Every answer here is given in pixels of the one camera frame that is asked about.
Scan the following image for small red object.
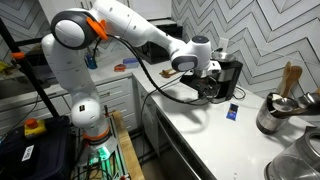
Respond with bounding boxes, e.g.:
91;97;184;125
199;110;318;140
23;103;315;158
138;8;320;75
113;63;127;73

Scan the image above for orange stand clamp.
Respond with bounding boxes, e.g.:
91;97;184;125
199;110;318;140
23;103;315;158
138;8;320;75
11;50;26;61

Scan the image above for black coffee maker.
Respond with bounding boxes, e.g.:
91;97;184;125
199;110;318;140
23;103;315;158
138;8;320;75
210;49;244;104

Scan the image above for silver metal utensil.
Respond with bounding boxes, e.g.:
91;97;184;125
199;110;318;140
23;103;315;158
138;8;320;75
297;88;320;109

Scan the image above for blue lidded plastic container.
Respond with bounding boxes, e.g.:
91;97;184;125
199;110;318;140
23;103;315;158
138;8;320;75
122;57;140;70

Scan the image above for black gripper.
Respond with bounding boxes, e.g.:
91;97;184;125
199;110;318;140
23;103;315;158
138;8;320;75
198;70;220;100

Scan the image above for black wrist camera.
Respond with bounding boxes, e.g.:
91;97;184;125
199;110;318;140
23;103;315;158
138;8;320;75
180;73;201;88

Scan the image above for silver rimmed coffee kettle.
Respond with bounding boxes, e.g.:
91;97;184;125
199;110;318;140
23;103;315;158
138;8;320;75
202;87;221;103

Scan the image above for wide wooden spatula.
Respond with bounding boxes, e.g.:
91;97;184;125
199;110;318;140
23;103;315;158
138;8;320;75
283;65;304;98

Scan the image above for wooden spoon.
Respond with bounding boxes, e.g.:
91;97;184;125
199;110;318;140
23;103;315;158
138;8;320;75
159;67;178;79

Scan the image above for small blue card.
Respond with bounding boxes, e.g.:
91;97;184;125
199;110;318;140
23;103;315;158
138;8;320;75
225;102;240;122

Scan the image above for black countertop oven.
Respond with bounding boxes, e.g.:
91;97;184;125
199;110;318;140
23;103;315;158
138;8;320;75
134;18;184;65

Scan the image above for silver metal ladle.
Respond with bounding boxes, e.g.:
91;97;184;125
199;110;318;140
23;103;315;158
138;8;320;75
271;93;299;114

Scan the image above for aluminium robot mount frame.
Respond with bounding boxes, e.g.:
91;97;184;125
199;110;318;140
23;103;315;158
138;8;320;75
74;105;132;180

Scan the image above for white drawer cabinet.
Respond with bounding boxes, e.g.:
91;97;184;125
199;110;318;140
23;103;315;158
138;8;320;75
0;74;141;134

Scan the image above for metal bowl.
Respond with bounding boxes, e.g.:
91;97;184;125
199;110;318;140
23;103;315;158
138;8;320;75
263;125;320;180

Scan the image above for blue bottle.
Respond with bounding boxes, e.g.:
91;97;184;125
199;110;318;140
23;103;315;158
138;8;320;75
84;53;98;70

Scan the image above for white label sticker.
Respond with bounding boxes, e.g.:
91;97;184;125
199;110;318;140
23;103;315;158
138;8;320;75
21;144;35;163

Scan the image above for white wall outlet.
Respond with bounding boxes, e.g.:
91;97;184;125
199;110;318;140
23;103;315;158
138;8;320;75
218;37;230;53

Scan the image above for silver coffee maker lid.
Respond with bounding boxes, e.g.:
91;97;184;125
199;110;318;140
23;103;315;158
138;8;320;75
211;49;238;64

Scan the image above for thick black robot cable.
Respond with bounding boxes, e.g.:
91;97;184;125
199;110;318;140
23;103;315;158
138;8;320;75
93;33;221;106

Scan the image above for wooden board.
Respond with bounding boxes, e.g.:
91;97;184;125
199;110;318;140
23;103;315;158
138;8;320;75
111;110;146;180

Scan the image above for narrow wooden spatula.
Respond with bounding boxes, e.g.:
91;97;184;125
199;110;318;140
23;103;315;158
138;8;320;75
279;60;292;98

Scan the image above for steel utensil holder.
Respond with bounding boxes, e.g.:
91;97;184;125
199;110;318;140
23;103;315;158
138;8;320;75
255;92;294;136

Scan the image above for black metal stand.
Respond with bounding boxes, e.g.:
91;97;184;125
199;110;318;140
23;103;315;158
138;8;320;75
0;18;61;118

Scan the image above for dark grey oven door handle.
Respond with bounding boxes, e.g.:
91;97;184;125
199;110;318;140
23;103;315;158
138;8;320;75
155;114;201;180

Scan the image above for yellow emergency stop box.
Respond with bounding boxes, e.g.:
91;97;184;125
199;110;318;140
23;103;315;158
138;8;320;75
23;117;47;139

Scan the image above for black equipment case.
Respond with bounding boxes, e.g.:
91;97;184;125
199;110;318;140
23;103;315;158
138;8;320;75
0;115;76;180

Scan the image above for white wall cabinet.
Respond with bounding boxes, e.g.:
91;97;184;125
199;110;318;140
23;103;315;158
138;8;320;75
38;0;173;29

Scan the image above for orange cable clip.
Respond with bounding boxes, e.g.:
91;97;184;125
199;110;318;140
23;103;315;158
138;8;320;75
86;17;109;41

